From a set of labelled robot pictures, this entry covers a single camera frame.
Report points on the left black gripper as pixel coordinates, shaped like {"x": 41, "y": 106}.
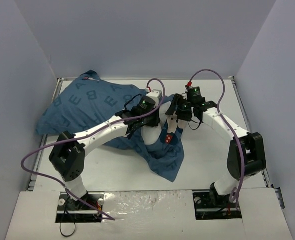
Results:
{"x": 154, "y": 120}

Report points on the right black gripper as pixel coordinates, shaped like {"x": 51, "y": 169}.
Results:
{"x": 175, "y": 107}

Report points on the white pillow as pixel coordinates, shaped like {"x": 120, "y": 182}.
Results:
{"x": 168, "y": 131}

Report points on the blue cartoon letter pillowcase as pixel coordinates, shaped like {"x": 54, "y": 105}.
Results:
{"x": 89, "y": 101}

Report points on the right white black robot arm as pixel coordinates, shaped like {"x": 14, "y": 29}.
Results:
{"x": 246, "y": 155}

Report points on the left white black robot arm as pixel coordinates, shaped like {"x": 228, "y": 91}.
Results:
{"x": 68, "y": 156}

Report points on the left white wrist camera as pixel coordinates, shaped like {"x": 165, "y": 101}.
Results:
{"x": 154, "y": 94}

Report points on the right aluminium table rail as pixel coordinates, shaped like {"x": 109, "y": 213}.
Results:
{"x": 259, "y": 147}

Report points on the aluminium table rail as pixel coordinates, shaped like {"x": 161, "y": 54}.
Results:
{"x": 259, "y": 147}
{"x": 39, "y": 154}

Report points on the left aluminium table rail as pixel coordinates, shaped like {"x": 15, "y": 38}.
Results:
{"x": 39, "y": 154}

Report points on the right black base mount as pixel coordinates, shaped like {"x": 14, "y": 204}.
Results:
{"x": 206, "y": 210}

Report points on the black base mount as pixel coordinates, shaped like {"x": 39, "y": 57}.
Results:
{"x": 71, "y": 211}
{"x": 206, "y": 210}

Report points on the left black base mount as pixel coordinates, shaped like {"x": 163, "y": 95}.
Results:
{"x": 71, "y": 211}

